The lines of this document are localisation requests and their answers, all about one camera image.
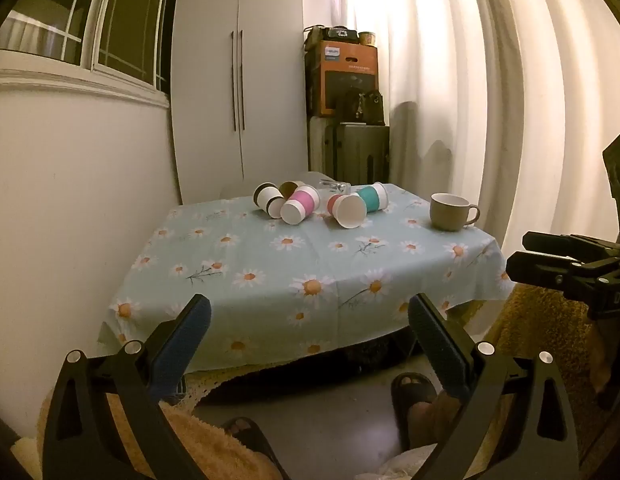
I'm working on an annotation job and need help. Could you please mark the black handbag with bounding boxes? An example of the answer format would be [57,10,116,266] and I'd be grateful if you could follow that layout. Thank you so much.
[340,89,385,126]

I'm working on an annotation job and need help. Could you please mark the white curtain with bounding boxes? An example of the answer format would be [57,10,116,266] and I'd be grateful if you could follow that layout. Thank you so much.
[337,0,620,281]

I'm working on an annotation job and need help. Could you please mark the pink banded paper cup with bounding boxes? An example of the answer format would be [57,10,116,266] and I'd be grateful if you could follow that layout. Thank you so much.
[281,185,321,225]

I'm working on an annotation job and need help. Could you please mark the yellow fuzzy clothing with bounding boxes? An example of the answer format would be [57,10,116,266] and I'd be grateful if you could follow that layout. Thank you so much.
[37,392,283,480]

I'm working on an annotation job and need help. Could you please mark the clear glass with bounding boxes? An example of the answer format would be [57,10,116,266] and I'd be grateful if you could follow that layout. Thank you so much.
[317,178,353,196]

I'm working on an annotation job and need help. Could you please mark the daisy print tablecloth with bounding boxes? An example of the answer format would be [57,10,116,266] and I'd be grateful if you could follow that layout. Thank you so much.
[97,182,514,374]

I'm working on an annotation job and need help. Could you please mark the grey ceramic mug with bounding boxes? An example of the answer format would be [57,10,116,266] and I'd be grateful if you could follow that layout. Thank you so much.
[430,193,481,232]

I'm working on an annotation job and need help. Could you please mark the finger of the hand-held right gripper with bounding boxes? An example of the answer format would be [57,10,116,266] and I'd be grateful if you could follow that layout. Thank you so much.
[522,230,620,263]
[506,252,613,319]

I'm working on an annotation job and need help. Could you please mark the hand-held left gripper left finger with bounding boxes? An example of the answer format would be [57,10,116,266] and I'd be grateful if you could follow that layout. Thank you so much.
[41,293,212,480]

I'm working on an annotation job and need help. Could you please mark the grey suitcase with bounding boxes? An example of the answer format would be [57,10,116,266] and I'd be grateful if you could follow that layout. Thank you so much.
[310,116,391,186]

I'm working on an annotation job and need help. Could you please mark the black slipper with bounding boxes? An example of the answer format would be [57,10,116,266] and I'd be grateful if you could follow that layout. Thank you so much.
[391,371,441,453]
[222,416,291,480]

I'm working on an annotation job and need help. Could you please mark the white framed window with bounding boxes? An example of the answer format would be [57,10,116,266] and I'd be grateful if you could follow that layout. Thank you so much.
[0,0,183,108]

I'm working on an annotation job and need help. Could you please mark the teal banded paper cup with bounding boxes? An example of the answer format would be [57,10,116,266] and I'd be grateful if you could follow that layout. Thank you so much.
[357,182,389,212]

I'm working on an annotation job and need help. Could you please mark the white wardrobe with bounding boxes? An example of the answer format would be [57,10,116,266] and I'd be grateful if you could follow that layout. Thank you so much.
[171,0,311,206]

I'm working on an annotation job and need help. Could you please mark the dark pouch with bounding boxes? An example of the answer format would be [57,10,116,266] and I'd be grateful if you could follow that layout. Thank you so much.
[304,25,359,45]

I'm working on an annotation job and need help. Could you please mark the yellow fuzzy blanket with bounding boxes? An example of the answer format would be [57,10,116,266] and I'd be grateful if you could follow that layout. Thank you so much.
[482,282,608,461]

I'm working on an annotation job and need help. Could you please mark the black banded paper cup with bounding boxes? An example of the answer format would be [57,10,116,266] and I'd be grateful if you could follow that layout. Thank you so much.
[253,182,287,219]

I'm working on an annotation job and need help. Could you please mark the red banded paper cup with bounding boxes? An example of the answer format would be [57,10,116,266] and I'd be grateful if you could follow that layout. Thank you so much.
[327,193,367,229]

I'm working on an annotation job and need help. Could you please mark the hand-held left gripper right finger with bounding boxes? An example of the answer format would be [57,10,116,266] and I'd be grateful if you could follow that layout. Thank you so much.
[408,293,581,480]

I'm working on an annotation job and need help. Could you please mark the orange cardboard box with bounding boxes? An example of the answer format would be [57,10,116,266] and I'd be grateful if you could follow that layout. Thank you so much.
[306,40,379,117]

